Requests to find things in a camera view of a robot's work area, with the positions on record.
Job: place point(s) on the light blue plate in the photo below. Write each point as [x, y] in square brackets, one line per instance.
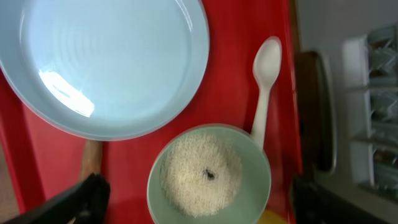
[106, 70]

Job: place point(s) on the yellow cup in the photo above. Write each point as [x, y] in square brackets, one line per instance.
[269, 217]

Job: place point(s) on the green bowl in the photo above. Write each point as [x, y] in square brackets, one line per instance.
[251, 198]

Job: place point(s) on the white plastic spoon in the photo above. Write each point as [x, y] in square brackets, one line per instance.
[266, 69]

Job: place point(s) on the red serving tray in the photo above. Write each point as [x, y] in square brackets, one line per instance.
[43, 161]

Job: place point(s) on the brown carrot stick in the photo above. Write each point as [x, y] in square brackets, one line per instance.
[91, 159]

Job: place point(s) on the white rice pile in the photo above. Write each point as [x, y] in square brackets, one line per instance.
[201, 174]

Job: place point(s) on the grey dishwasher rack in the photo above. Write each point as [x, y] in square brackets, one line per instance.
[355, 47]

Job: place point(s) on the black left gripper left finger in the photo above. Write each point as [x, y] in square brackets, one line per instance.
[85, 202]

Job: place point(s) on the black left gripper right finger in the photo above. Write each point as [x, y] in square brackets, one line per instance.
[315, 205]

